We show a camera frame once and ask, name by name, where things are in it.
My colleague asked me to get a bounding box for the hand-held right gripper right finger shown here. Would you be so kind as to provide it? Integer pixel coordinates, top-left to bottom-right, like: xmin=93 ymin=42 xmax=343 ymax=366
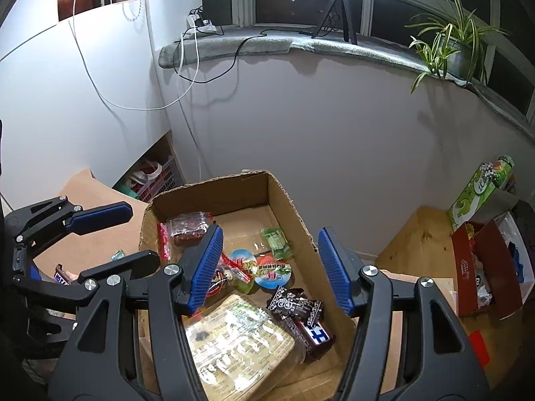
xmin=318 ymin=226 xmax=491 ymax=401

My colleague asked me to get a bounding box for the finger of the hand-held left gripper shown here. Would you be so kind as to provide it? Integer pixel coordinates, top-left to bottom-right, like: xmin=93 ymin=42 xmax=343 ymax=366
xmin=12 ymin=250 xmax=162 ymax=312
xmin=5 ymin=195 xmax=134 ymax=256

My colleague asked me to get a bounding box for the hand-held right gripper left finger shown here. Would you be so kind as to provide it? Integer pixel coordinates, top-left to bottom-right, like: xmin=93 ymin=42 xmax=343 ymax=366
xmin=52 ymin=223 xmax=224 ymax=401

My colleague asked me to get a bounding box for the dark dried fruit packet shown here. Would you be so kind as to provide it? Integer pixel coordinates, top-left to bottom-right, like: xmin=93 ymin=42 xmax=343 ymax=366
xmin=157 ymin=211 xmax=215 ymax=260
xmin=209 ymin=255 xmax=252 ymax=297

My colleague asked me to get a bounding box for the jelly cup green lid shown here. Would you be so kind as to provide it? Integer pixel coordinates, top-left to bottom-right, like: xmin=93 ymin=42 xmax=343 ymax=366
xmin=221 ymin=248 xmax=257 ymax=295

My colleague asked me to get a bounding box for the black patterned candy packet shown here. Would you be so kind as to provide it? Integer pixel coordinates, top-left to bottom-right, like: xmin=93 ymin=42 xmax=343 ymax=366
xmin=266 ymin=286 xmax=325 ymax=327

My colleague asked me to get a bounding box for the jelly cup pink lid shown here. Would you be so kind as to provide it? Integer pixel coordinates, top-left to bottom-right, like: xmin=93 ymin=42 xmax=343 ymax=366
xmin=254 ymin=258 xmax=293 ymax=291

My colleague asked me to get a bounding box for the beige blanket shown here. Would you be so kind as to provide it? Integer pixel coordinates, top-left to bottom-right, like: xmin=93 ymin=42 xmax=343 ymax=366
xmin=31 ymin=169 xmax=148 ymax=285

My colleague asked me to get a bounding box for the light green snack packet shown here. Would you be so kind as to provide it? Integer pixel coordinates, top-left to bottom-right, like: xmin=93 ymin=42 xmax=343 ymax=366
xmin=260 ymin=226 xmax=294 ymax=260

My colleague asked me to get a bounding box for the pink plastic basket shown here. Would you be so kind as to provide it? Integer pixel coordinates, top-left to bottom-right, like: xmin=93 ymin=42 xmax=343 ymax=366
xmin=134 ymin=156 xmax=177 ymax=204

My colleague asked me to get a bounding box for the clear plastic pastry package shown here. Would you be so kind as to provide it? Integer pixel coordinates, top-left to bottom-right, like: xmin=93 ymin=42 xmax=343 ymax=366
xmin=184 ymin=293 xmax=308 ymax=401

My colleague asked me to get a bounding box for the white cabinet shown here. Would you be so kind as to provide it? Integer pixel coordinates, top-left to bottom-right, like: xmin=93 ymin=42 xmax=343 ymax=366
xmin=0 ymin=0 xmax=177 ymax=214

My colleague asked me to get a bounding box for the red cardboard box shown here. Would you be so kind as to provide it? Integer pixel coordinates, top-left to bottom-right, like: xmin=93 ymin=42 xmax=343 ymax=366
xmin=450 ymin=219 xmax=526 ymax=319

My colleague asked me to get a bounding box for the green printed carton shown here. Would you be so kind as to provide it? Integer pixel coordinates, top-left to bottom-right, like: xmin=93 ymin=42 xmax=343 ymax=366
xmin=446 ymin=154 xmax=516 ymax=233

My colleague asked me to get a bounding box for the white power strip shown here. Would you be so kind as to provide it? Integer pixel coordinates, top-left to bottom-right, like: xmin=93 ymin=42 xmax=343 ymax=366
xmin=185 ymin=8 xmax=219 ymax=35

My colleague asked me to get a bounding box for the grey window sill mat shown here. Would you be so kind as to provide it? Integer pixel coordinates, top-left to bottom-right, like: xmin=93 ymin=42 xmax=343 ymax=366
xmin=159 ymin=29 xmax=535 ymax=136

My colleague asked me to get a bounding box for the potted spider plant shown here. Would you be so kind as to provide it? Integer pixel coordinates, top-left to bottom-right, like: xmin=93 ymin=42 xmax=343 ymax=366
xmin=407 ymin=0 xmax=511 ymax=95

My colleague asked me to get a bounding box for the black tripod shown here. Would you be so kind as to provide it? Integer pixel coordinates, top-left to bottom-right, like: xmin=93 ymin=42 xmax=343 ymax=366
xmin=311 ymin=0 xmax=359 ymax=46

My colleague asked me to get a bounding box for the white cable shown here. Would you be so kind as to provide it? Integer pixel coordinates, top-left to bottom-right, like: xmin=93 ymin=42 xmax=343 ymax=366
xmin=68 ymin=0 xmax=205 ymax=181

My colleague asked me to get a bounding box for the black cable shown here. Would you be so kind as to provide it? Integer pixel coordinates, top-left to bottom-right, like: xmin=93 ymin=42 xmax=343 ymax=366
xmin=177 ymin=28 xmax=315 ymax=85

